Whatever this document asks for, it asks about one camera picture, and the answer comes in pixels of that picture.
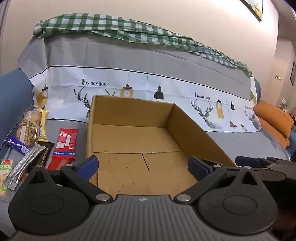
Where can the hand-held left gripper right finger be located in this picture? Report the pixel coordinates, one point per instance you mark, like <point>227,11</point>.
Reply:
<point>197,168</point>

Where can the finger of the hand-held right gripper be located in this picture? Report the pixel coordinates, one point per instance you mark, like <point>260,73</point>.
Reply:
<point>281,160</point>
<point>246,160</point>

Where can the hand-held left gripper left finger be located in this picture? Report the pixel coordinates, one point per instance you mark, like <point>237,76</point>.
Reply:
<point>89,165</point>

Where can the red sausage packet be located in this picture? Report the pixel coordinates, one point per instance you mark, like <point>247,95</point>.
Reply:
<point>64,143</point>

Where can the dark brown cracker packet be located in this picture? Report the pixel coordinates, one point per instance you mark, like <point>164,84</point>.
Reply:
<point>45,153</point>

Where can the cardboard box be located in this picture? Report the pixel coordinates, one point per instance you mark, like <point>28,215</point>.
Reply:
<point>129,139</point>

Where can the silver snack stick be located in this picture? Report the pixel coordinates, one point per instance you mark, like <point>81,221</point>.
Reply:
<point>19,165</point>
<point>34,155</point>

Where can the yellow snack bar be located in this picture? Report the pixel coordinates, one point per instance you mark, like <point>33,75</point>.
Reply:
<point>43,125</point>

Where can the red yellow candy packet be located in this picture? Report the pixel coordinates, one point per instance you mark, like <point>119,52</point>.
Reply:
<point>24,176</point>

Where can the clear granola snack packet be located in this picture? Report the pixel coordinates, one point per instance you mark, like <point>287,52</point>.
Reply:
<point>27,129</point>

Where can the purple snack packet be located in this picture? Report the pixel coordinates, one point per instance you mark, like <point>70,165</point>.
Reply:
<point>17,144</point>

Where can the green label snack packet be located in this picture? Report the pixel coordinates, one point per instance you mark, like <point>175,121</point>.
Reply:
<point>5,169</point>

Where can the orange cushion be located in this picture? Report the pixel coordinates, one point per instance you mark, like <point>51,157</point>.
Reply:
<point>275,113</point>
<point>271,133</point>

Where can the grey printed sofa cover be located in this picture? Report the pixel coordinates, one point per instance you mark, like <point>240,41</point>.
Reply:
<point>138,58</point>

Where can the green checkered cloth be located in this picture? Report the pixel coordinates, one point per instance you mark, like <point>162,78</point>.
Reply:
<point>92,23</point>

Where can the grey pleated curtain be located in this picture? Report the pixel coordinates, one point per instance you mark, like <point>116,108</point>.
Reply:
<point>1,46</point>

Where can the small dark wall frame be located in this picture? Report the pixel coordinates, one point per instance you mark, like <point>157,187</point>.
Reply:
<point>293,73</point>

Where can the framed wall picture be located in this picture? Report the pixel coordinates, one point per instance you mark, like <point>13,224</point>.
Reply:
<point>254,8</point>

